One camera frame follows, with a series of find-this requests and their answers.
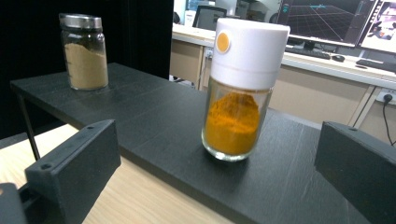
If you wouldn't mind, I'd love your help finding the glass jar with silver lid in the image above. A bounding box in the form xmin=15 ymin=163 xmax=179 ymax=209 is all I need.
xmin=58 ymin=12 xmax=109 ymax=91

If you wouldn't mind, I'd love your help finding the black shelf rack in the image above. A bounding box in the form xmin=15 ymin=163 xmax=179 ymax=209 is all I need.
xmin=9 ymin=62 xmax=372 ymax=224

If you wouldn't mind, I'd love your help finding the black curtain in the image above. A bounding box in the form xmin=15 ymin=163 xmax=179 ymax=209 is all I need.
xmin=0 ymin=0 xmax=175 ymax=140

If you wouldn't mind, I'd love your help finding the glass jar with white lid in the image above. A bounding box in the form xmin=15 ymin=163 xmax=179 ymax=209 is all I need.
xmin=201 ymin=17 xmax=291 ymax=162

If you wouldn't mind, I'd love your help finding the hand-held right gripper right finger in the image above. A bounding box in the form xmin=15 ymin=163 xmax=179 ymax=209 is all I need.
xmin=314 ymin=120 xmax=396 ymax=224

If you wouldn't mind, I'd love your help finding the black keyboard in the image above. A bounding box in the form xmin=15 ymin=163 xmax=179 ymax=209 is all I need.
xmin=355 ymin=58 xmax=396 ymax=75
xmin=284 ymin=46 xmax=332 ymax=61

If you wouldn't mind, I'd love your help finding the large dark monitor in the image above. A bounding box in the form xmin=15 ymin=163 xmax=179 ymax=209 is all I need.
xmin=276 ymin=0 xmax=379 ymax=50

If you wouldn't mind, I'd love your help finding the white wall power socket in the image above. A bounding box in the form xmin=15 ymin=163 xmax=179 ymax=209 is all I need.
xmin=375 ymin=88 xmax=396 ymax=105

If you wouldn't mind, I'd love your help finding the beige desk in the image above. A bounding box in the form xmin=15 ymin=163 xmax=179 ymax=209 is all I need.
xmin=168 ymin=22 xmax=396 ymax=147

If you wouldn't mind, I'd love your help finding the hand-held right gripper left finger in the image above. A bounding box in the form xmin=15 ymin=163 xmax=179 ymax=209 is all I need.
xmin=24 ymin=119 xmax=122 ymax=224

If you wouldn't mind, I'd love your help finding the small black monitor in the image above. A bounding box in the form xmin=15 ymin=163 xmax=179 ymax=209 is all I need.
xmin=191 ymin=5 xmax=228 ymax=32

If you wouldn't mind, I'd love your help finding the bright monitor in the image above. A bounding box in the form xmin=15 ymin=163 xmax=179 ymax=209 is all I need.
xmin=359 ymin=0 xmax=396 ymax=54

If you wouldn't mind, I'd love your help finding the black power cable with plug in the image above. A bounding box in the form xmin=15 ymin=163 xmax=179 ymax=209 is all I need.
xmin=381 ymin=93 xmax=396 ymax=146

